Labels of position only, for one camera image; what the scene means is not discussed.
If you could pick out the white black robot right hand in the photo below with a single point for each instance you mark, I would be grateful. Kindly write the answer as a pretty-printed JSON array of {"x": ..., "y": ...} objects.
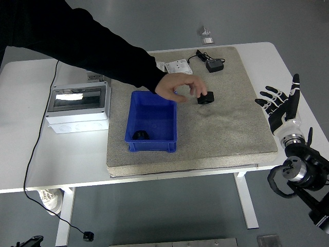
[{"x": 282, "y": 113}]

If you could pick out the small grey floor plate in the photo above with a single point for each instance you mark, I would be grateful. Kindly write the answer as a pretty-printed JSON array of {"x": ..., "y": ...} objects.
[{"x": 268, "y": 241}]

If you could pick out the open silver floor socket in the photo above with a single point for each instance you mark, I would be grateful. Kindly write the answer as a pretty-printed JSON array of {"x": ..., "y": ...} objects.
[{"x": 203, "y": 31}]

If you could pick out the white table leg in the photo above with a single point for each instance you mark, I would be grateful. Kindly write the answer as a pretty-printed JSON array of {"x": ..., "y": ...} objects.
[
  {"x": 246, "y": 203},
  {"x": 65, "y": 221}
]

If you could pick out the grey metal plate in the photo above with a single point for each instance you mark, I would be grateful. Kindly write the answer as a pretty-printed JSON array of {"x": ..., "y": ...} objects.
[{"x": 172, "y": 243}]

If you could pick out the white smooth socket panel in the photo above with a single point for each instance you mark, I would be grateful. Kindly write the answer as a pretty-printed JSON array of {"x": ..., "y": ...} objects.
[{"x": 180, "y": 66}]

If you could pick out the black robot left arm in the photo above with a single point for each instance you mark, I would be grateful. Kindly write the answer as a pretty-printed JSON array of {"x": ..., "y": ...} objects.
[{"x": 32, "y": 242}]

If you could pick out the blue plastic box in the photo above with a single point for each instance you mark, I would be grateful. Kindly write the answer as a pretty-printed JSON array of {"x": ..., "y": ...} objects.
[{"x": 151, "y": 118}]

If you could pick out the white ribbed socket panel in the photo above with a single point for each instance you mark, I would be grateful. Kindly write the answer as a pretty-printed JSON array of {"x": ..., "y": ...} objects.
[{"x": 160, "y": 66}]

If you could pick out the white blue circuit breaker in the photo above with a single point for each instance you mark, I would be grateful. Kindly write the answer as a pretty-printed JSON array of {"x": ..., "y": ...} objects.
[{"x": 95, "y": 76}]

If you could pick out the grey-brown mat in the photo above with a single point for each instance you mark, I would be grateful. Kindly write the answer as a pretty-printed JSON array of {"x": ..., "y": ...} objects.
[{"x": 218, "y": 133}]

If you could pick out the person's hand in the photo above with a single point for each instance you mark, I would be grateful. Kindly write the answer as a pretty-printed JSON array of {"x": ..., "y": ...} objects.
[{"x": 172, "y": 85}]

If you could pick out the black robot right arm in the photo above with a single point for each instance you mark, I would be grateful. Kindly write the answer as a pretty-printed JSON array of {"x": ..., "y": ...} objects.
[{"x": 308, "y": 164}]

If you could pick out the person's forearm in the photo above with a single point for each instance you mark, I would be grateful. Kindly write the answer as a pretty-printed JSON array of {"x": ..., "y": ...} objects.
[{"x": 90, "y": 46}]

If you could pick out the grey electrical distribution box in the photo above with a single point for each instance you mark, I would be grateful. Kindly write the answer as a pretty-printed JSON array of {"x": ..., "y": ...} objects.
[{"x": 77, "y": 121}]

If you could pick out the person's shoe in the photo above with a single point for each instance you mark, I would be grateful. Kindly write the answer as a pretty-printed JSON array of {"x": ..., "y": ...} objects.
[{"x": 50, "y": 200}]

